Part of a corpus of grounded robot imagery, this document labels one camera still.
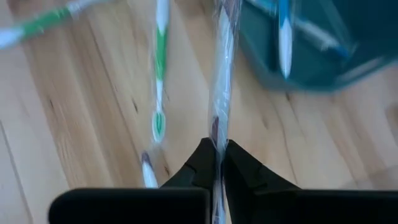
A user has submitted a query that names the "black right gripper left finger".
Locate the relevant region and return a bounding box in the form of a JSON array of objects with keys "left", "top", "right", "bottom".
[{"left": 48, "top": 138, "right": 218, "bottom": 224}]

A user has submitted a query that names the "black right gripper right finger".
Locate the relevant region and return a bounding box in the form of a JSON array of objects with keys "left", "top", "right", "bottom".
[{"left": 223, "top": 139, "right": 398, "bottom": 224}]

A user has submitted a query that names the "green toothbrush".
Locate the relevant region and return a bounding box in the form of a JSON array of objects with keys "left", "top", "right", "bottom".
[
  {"left": 0, "top": 0, "right": 103, "bottom": 50},
  {"left": 150, "top": 0, "right": 171, "bottom": 144}
]

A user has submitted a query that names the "blue toothbrush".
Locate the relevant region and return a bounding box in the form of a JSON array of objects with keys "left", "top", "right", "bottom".
[
  {"left": 276, "top": 0, "right": 295, "bottom": 80},
  {"left": 248, "top": 0, "right": 354, "bottom": 58}
]

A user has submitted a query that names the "teal plastic bin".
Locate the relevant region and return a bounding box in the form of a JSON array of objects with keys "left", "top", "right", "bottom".
[{"left": 238, "top": 0, "right": 398, "bottom": 93}]

